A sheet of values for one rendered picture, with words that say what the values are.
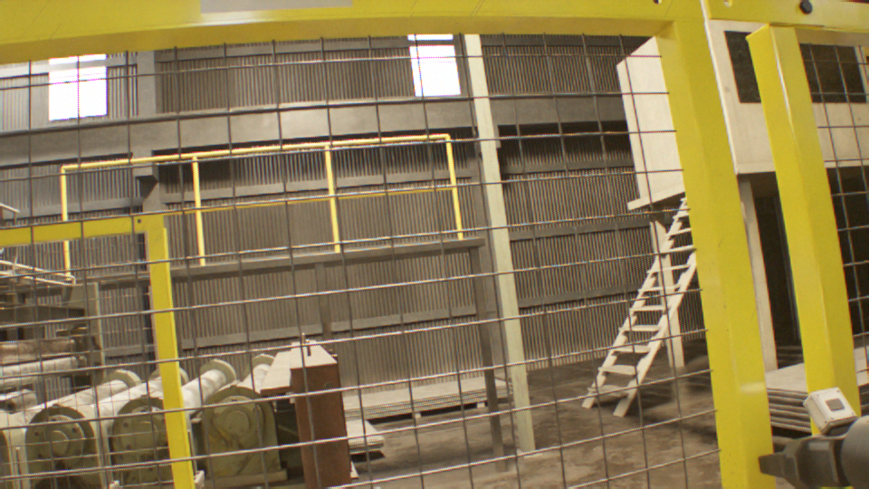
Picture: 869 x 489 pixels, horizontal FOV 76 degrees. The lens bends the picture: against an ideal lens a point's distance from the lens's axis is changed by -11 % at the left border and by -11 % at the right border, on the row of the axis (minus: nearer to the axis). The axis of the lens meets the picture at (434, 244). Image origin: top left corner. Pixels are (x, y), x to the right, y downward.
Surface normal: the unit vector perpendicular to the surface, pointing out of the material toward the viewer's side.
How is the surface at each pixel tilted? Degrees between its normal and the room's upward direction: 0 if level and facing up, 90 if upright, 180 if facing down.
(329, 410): 90
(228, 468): 90
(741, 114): 90
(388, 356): 90
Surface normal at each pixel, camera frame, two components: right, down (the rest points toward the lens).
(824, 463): -0.98, 0.07
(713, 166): 0.22, -0.12
